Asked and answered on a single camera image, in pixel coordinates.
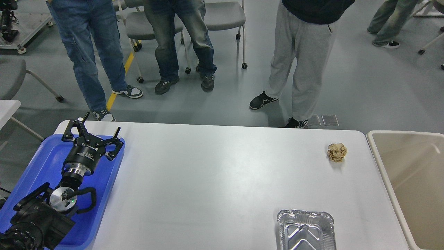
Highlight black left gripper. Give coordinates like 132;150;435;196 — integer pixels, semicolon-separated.
61;112;125;176

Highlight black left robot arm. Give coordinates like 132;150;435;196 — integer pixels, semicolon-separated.
1;119;124;250

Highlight blue plastic tray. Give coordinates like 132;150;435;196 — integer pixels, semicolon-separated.
0;134;125;250

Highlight white side table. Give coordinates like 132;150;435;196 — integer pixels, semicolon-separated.
0;100;21;129

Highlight grey chair left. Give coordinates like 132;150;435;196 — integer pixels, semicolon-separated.
0;57;64;141

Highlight grey chair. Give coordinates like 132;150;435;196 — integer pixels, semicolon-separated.
204;0;248;69
112;0;191;83
0;57;64;141

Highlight person in blue jeans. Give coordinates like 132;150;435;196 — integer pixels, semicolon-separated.
46;0;143;122

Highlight grey chair middle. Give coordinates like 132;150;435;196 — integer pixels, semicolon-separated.
112;0;191;83

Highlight person in dark jeans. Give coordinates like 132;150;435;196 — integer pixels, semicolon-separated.
143;0;217;95

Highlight grey chair right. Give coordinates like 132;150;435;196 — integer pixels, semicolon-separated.
204;0;248;69

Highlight aluminium foil tray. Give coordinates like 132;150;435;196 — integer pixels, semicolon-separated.
276;209;337;250

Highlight person in grey sweatpants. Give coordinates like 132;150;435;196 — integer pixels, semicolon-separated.
249;0;354;128

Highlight crumpled brown paper ball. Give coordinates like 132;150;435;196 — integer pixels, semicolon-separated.
327;143;348;163

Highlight beige plastic bin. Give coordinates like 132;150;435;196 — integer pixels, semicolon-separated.
367;130;444;250

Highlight person in green trousers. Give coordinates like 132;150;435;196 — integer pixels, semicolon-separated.
367;0;420;49

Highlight white chair legs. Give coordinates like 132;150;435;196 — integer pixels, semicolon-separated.
409;0;444;55

